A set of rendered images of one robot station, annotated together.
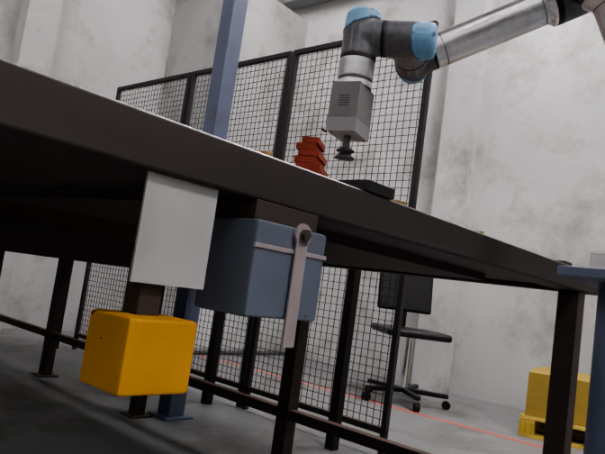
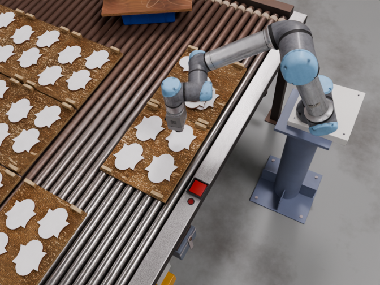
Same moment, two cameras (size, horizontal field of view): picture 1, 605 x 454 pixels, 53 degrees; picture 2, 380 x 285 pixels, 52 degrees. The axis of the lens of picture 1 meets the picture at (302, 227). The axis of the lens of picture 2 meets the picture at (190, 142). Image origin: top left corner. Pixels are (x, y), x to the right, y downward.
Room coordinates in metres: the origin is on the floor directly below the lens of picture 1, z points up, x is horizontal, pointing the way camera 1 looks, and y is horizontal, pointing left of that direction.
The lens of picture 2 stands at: (0.29, -0.03, 2.47)
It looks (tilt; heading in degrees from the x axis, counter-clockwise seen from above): 59 degrees down; 355
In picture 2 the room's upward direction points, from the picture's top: 9 degrees counter-clockwise
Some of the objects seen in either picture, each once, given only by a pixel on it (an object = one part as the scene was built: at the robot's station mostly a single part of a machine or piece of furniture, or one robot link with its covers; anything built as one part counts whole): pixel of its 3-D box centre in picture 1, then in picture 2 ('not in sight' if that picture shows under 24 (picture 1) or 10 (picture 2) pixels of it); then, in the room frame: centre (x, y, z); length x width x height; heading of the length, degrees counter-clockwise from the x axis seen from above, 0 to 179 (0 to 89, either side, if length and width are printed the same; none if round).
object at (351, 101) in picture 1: (346, 109); (173, 113); (1.23, -0.06, 1.13); 0.10 x 0.09 x 0.16; 64
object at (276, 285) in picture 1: (265, 273); (180, 239); (0.82, 0.04, 0.77); 0.14 x 0.11 x 0.18; 138
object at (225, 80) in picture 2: not in sight; (198, 86); (1.51, -0.21, 0.93); 0.41 x 0.35 x 0.02; 139
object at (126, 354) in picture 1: (150, 280); (160, 277); (0.68, 0.16, 0.74); 0.09 x 0.08 x 0.24; 138
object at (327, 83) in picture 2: not in sight; (317, 92); (1.21, -0.69, 1.08); 0.13 x 0.12 x 0.14; 167
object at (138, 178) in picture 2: not in sight; (155, 149); (1.21, 0.06, 0.93); 0.41 x 0.35 x 0.02; 138
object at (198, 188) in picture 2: not in sight; (198, 188); (0.97, -0.09, 0.92); 0.06 x 0.06 x 0.01; 48
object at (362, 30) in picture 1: (362, 37); (172, 92); (1.23, -0.07, 1.29); 0.09 x 0.08 x 0.11; 77
